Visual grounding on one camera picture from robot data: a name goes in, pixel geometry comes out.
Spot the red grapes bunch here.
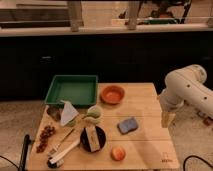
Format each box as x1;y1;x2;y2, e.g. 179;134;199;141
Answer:
36;125;56;153

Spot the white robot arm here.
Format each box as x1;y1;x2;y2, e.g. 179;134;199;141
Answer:
158;64;213;128

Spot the wooden block in bowl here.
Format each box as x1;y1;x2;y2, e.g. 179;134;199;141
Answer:
86;126;100;152

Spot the black cable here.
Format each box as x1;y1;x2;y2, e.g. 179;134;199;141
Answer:
182;154;213;171

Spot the black stand post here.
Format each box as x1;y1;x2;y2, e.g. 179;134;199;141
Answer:
18;134;31;171

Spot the blue sponge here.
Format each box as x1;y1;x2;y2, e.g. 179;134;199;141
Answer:
117;117;138;134

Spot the white folded paper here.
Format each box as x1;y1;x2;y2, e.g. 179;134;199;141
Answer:
60;101;79;126

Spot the orange fruit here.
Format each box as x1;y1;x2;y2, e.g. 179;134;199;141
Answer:
111;146;126;161

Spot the green cup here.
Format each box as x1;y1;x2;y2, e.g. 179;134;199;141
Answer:
85;106;101;124

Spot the metal fork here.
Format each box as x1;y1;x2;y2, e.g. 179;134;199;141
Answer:
48;128;75;157

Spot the black cabinet counter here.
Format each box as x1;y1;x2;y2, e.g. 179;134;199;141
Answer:
0;31;213;100

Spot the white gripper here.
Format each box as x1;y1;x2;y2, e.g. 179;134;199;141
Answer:
158;89;184;128

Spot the orange bowl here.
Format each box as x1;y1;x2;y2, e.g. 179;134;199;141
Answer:
100;85;125;105

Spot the white handled brush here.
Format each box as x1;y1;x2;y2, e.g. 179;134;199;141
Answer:
47;139;80;169

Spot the green plastic tray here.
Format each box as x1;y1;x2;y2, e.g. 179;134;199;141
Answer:
45;75;98;108

